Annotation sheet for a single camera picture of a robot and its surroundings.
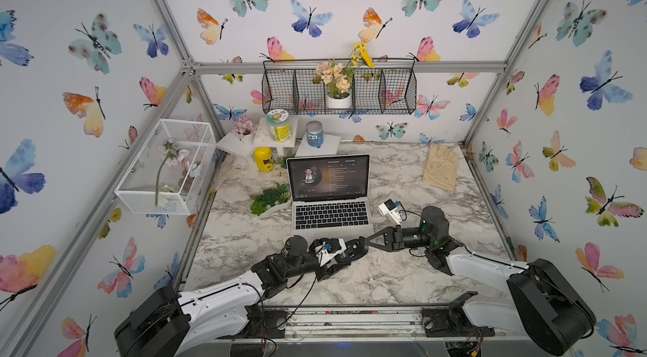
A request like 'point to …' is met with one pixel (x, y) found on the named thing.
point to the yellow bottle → (264, 158)
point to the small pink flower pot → (244, 127)
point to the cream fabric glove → (441, 167)
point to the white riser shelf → (330, 146)
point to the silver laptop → (330, 195)
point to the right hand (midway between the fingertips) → (371, 244)
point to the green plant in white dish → (270, 200)
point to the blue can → (315, 135)
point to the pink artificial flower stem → (168, 155)
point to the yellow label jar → (278, 125)
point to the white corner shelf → (231, 142)
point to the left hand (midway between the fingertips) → (346, 251)
